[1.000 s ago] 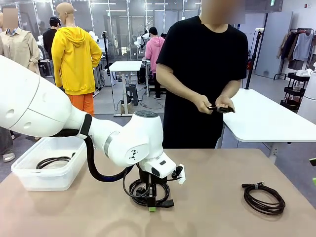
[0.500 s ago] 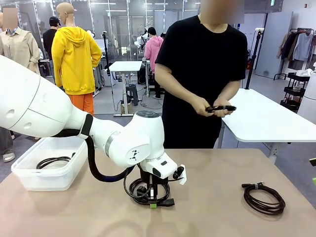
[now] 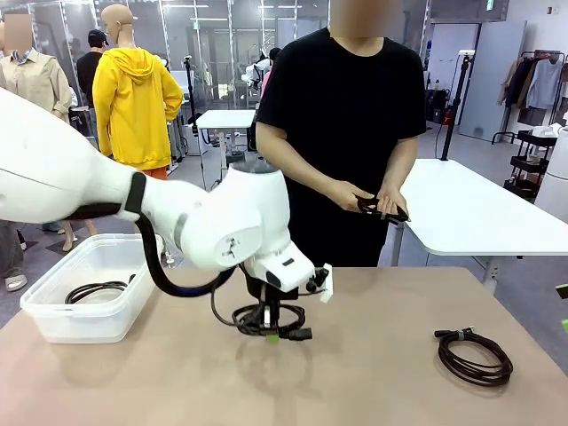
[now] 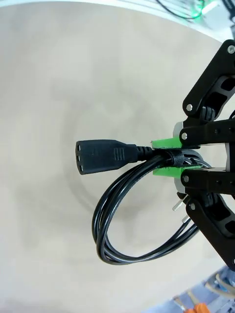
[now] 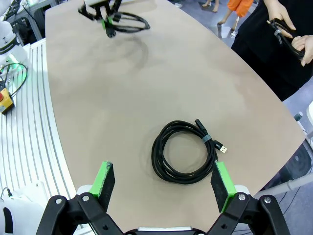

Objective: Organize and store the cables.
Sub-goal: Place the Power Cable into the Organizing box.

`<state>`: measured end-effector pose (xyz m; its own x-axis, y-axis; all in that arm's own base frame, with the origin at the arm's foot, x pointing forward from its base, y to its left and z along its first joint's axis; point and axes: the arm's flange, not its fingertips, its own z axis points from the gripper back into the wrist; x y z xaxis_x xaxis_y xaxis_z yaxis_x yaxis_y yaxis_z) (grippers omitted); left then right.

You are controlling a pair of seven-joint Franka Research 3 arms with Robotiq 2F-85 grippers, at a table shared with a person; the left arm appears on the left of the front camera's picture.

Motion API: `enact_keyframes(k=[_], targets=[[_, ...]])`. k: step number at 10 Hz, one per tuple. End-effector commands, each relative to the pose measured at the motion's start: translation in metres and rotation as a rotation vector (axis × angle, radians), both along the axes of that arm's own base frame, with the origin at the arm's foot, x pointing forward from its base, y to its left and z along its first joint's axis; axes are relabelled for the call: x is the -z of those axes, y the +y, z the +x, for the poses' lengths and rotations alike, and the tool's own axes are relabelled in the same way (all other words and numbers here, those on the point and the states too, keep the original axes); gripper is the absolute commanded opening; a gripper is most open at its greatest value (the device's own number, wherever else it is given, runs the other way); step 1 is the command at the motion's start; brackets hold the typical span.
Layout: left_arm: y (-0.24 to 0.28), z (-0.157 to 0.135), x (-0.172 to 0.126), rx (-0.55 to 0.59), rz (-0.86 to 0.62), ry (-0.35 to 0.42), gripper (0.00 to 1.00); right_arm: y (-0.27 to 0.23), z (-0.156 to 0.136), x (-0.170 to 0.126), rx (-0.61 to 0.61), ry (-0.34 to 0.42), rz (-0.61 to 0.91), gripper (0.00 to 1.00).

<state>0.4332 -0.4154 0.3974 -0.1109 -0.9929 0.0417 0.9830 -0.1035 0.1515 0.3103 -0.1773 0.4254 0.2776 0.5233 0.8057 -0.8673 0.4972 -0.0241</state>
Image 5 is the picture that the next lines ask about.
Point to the grey metal tube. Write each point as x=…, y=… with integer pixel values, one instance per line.
x=293, y=183

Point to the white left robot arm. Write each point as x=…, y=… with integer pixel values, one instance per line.
x=9, y=41

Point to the person's right hand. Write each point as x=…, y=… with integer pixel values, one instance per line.
x=281, y=12

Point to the yellow emergency stop box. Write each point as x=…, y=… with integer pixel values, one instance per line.
x=5, y=101

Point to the white slatted mounting platform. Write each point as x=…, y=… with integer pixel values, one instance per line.
x=27, y=137

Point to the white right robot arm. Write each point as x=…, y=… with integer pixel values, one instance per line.
x=22, y=213

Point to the person in black t-shirt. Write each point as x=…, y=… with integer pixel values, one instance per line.
x=259, y=49

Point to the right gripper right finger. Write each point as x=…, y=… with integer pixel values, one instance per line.
x=221, y=186

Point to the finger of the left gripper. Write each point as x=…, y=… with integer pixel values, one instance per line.
x=110, y=19
x=94, y=13

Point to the person's left hand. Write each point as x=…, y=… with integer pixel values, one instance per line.
x=308, y=46

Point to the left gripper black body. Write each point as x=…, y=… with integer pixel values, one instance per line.
x=97, y=2

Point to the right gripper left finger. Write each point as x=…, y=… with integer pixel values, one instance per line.
x=102, y=186

